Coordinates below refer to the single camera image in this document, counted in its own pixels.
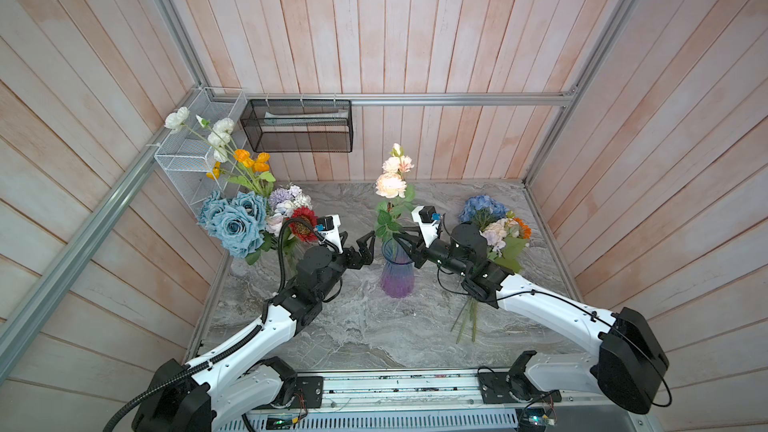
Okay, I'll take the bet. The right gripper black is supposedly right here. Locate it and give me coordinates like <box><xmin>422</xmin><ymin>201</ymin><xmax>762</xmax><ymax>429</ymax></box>
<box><xmin>394</xmin><ymin>226</ymin><xmax>470</xmax><ymax>281</ymax></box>

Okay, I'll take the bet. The blue purple glass vase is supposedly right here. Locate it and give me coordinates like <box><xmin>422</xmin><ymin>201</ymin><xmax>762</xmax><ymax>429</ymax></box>
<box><xmin>380</xmin><ymin>239</ymin><xmax>415</xmax><ymax>298</ymax></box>

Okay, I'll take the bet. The red flower stem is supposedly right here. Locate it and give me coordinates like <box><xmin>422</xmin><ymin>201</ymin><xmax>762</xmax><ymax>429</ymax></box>
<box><xmin>289</xmin><ymin>206</ymin><xmax>318</xmax><ymax>243</ymax></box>

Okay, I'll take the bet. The peach pink rose stem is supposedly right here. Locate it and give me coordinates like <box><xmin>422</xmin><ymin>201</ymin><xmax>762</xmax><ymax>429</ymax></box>
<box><xmin>375</xmin><ymin>143</ymin><xmax>415</xmax><ymax>242</ymax></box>

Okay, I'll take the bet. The pink lilac mixed bouquet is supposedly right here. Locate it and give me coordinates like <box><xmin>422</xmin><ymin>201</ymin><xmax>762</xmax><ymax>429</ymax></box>
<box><xmin>266</xmin><ymin>185</ymin><xmax>312</xmax><ymax>235</ymax></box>

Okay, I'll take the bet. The teal blue rose bunch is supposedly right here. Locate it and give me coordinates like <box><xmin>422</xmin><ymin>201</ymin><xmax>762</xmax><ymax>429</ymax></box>
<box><xmin>197</xmin><ymin>191</ymin><xmax>267</xmax><ymax>265</ymax></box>

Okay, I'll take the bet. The yellow orange flower stem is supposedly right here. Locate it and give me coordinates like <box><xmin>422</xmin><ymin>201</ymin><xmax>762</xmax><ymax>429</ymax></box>
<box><xmin>206</xmin><ymin>148</ymin><xmax>276</xmax><ymax>197</ymax></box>

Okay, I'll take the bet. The white flower stem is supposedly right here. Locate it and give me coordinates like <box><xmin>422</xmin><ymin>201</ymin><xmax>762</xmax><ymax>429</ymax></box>
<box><xmin>164</xmin><ymin>107</ymin><xmax>235</xmax><ymax>162</ymax></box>

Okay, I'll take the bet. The clear grey glass vase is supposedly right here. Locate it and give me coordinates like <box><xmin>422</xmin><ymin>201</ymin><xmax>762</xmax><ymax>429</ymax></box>
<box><xmin>283</xmin><ymin>241</ymin><xmax>302</xmax><ymax>279</ymax></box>

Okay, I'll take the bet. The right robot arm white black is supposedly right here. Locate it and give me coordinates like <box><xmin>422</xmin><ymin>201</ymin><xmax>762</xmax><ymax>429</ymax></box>
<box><xmin>394</xmin><ymin>222</ymin><xmax>669</xmax><ymax>414</ymax></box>

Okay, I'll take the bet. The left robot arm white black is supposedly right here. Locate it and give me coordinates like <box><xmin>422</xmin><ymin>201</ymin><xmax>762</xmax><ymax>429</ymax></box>
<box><xmin>105</xmin><ymin>229</ymin><xmax>375</xmax><ymax>431</ymax></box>

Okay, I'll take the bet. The blue hydrangea stem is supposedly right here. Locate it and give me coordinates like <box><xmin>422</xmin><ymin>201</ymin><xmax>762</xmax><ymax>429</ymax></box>
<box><xmin>459</xmin><ymin>195</ymin><xmax>508</xmax><ymax>230</ymax></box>

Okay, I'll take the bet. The pink hydrangea bouquet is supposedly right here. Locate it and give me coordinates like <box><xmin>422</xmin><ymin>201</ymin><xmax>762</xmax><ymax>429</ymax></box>
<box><xmin>451</xmin><ymin>217</ymin><xmax>530</xmax><ymax>344</ymax></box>

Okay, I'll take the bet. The electronics board with leds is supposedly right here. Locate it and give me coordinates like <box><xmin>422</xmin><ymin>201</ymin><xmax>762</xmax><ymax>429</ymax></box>
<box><xmin>516</xmin><ymin>408</ymin><xmax>556</xmax><ymax>432</ymax></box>

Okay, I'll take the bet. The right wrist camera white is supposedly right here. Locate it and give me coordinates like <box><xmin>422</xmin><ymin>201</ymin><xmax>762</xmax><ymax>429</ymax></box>
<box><xmin>411</xmin><ymin>206</ymin><xmax>441</xmax><ymax>248</ymax></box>

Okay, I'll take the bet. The black mesh wall basket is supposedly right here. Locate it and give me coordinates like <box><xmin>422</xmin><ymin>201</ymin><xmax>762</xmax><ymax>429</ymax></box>
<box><xmin>240</xmin><ymin>99</ymin><xmax>354</xmax><ymax>153</ymax></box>

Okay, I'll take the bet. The horizontal aluminium frame bar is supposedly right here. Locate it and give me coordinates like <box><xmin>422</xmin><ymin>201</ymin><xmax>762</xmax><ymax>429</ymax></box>
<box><xmin>212</xmin><ymin>88</ymin><xmax>575</xmax><ymax>107</ymax></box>

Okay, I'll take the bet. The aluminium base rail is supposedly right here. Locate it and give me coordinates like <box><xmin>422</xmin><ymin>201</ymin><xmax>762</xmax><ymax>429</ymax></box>
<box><xmin>228</xmin><ymin>369</ymin><xmax>661</xmax><ymax>431</ymax></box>

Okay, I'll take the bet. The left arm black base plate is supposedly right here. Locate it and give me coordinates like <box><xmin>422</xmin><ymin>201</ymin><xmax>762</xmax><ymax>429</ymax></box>
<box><xmin>278</xmin><ymin>375</ymin><xmax>324</xmax><ymax>409</ymax></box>

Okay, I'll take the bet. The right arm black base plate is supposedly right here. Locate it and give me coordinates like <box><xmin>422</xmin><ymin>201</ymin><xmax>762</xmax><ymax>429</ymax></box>
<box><xmin>476</xmin><ymin>366</ymin><xmax>562</xmax><ymax>405</ymax></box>

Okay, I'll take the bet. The white wire shelf rack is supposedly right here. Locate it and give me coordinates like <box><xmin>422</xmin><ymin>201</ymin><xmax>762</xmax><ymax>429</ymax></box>
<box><xmin>155</xmin><ymin>87</ymin><xmax>246</xmax><ymax>215</ymax></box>

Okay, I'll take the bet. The black corrugated cable hose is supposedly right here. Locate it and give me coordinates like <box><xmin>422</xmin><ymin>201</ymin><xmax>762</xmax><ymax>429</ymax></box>
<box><xmin>103</xmin><ymin>217</ymin><xmax>319</xmax><ymax>432</ymax></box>

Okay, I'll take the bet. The left aluminium frame bar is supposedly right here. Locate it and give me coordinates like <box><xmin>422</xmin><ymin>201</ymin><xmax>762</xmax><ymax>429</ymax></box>
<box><xmin>1</xmin><ymin>85</ymin><xmax>220</xmax><ymax>392</ymax></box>

